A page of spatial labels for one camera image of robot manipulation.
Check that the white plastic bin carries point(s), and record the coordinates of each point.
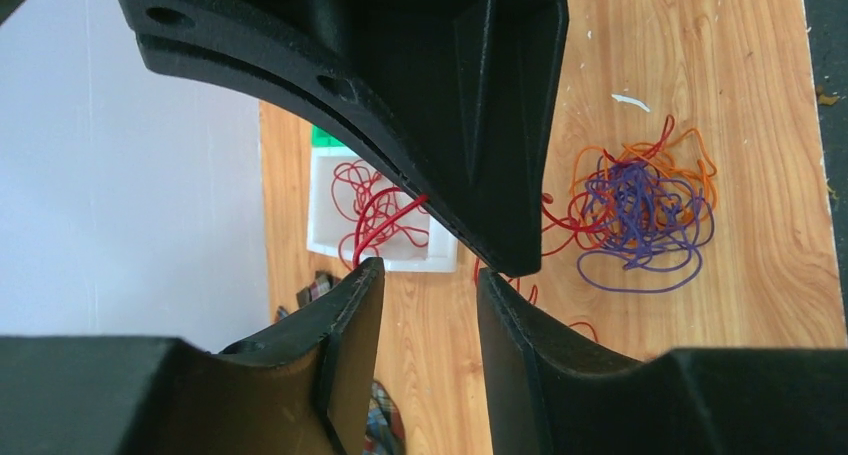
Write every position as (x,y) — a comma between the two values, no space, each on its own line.
(350,207)

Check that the plaid cloth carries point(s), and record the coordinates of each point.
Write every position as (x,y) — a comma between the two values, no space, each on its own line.
(385,433)

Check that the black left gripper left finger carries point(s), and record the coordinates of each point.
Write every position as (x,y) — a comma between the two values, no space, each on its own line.
(299,386)

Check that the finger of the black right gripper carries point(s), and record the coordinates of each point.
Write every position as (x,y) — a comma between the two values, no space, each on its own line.
(450,99)

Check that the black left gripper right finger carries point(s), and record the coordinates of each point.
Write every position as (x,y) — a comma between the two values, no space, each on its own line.
(550,390)

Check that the green plastic bin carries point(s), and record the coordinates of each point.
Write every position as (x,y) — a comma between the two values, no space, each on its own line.
(322,139)

